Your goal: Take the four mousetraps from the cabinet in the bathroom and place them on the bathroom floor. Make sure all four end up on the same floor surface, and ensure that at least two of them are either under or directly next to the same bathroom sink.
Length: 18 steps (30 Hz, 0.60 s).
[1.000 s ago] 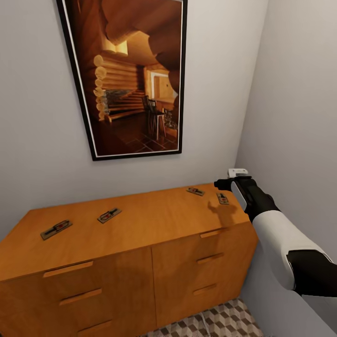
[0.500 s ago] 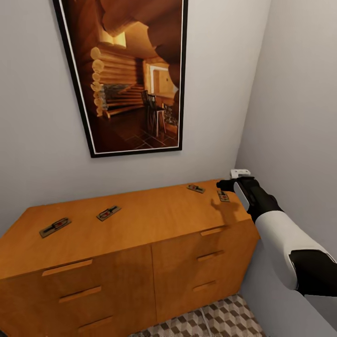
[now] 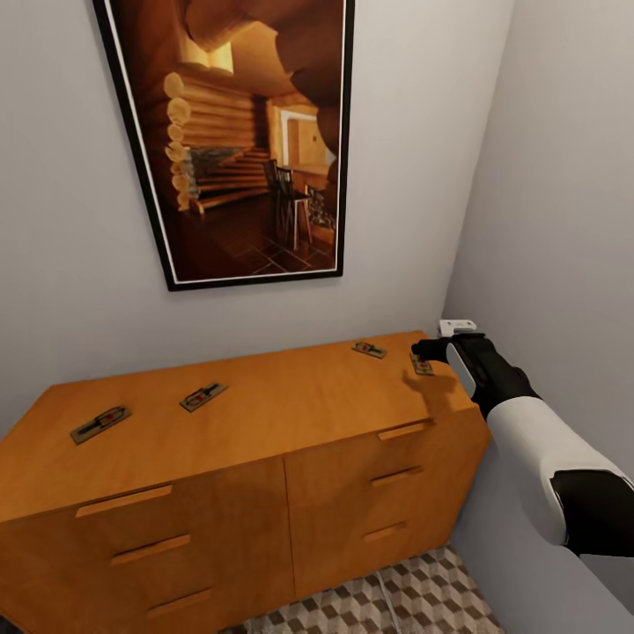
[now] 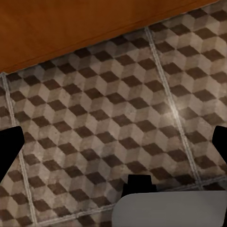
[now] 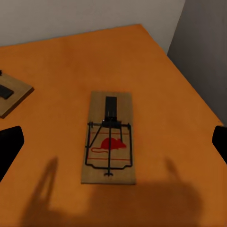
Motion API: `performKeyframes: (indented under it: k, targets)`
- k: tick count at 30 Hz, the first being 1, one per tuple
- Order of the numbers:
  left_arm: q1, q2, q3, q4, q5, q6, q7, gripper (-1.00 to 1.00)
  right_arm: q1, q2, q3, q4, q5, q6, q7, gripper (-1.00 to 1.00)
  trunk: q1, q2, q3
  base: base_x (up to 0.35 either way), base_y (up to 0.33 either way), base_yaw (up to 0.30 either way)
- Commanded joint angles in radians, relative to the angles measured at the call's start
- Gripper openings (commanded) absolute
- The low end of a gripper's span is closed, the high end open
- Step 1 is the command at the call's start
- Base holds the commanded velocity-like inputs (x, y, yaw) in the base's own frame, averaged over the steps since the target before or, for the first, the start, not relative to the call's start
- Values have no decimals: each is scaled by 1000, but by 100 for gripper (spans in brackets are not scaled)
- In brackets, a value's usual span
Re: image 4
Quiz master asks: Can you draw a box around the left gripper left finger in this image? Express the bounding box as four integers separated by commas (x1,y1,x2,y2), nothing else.
0,126,25,183

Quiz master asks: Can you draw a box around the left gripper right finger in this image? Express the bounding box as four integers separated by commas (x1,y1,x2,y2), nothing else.
212,126,227,163

